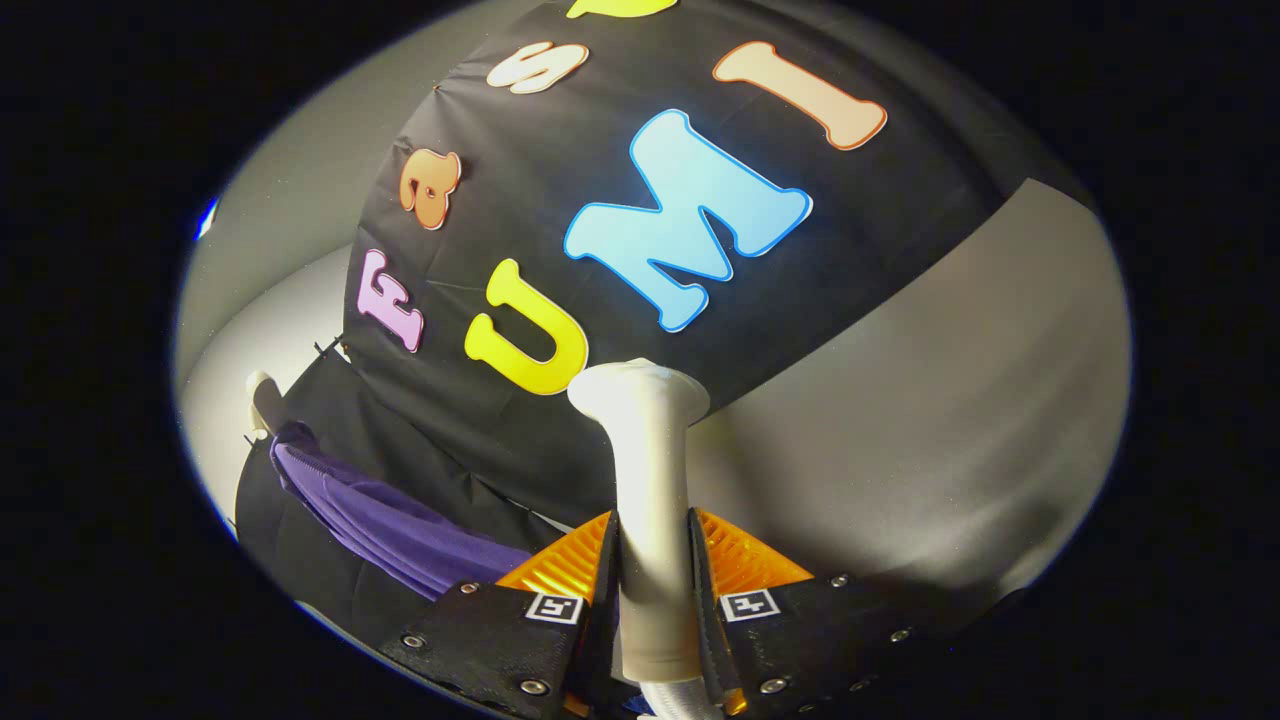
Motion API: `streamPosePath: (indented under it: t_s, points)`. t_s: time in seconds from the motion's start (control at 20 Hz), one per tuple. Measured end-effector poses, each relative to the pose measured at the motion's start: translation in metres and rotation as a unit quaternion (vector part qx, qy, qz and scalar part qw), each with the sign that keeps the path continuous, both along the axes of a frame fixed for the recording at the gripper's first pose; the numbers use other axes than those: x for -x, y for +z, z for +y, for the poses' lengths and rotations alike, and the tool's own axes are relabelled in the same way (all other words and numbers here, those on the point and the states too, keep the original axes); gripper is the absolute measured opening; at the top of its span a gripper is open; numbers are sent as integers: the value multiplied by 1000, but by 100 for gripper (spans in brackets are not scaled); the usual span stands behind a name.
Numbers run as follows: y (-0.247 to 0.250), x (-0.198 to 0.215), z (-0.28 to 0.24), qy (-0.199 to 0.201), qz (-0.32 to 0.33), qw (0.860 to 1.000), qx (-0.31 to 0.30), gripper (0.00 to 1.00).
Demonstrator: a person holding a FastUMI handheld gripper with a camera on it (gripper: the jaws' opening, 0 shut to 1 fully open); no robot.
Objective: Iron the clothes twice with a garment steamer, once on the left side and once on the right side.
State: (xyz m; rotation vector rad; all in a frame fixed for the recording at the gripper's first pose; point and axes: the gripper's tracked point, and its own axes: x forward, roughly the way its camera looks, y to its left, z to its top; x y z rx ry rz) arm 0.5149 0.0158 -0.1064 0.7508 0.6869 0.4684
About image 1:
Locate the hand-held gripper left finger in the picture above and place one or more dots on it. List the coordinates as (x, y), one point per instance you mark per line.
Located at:
(500, 640)

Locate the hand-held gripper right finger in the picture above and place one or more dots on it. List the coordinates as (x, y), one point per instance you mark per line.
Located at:
(830, 630)

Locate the white plastic clothes hanger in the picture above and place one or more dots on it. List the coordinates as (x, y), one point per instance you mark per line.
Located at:
(262, 400)

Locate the plain black side curtain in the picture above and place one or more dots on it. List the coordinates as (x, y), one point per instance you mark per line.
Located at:
(420, 470)

